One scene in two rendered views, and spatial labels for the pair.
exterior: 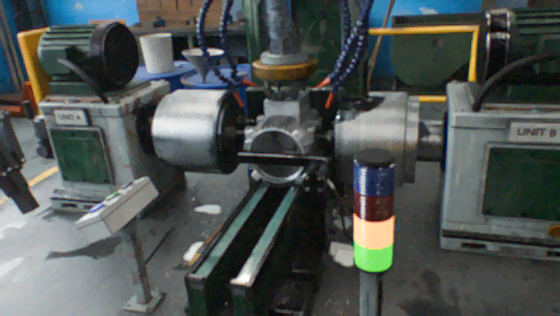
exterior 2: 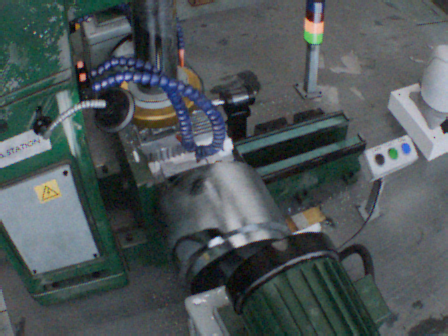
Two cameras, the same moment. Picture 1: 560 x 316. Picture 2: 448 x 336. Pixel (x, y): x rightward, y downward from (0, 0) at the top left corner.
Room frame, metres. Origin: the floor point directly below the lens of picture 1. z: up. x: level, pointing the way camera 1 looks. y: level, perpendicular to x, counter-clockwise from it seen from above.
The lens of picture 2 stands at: (1.71, 0.71, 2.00)
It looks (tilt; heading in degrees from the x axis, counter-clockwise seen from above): 50 degrees down; 229
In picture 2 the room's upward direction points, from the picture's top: straight up
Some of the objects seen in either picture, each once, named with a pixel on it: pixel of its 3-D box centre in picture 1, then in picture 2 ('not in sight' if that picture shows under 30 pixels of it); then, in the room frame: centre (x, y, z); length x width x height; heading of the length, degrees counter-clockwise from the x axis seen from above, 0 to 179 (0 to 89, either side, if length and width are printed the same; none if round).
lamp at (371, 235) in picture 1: (373, 226); (314, 24); (0.61, -0.14, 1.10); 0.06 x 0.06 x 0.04
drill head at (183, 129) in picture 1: (188, 131); (232, 253); (1.31, 0.27, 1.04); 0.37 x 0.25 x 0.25; 72
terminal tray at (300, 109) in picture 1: (287, 107); (161, 132); (1.25, -0.03, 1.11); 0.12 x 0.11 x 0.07; 162
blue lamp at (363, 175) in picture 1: (374, 174); (315, 3); (0.61, -0.14, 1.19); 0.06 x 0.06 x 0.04
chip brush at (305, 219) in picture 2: (211, 244); (290, 226); (1.04, 0.20, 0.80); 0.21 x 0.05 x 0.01; 164
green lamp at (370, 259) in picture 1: (373, 250); (313, 34); (0.61, -0.14, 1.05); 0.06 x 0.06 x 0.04
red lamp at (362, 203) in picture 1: (373, 200); (314, 13); (0.61, -0.14, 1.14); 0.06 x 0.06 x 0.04
